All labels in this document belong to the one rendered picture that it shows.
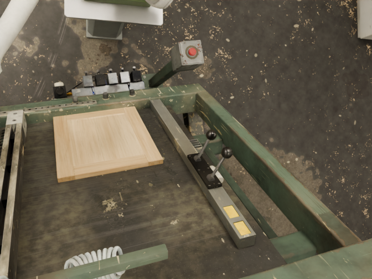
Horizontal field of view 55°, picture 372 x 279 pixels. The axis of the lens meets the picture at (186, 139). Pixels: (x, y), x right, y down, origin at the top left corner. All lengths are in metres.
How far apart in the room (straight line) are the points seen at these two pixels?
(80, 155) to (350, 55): 2.76
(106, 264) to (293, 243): 0.63
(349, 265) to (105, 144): 0.95
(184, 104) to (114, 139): 0.49
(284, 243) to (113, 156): 0.68
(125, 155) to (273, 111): 1.89
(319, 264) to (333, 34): 2.82
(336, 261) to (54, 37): 2.28
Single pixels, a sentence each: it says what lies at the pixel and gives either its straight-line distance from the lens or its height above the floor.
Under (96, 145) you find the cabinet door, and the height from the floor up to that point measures 1.15.
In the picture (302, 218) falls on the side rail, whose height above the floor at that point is 1.66.
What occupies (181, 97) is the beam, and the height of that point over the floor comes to 0.90.
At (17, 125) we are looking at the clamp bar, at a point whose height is 1.04.
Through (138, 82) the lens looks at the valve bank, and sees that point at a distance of 1.90.
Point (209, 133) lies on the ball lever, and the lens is 1.21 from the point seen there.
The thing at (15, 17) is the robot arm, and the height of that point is 1.57.
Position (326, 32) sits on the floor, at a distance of 3.48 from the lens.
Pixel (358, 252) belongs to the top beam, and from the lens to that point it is 0.97.
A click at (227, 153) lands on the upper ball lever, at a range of 1.12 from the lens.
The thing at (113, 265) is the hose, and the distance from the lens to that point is 0.64.
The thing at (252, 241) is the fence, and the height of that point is 1.71.
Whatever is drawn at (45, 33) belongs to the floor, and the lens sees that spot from 2.71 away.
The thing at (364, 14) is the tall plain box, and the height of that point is 0.11.
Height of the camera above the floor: 2.59
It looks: 73 degrees down
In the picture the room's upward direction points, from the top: 87 degrees clockwise
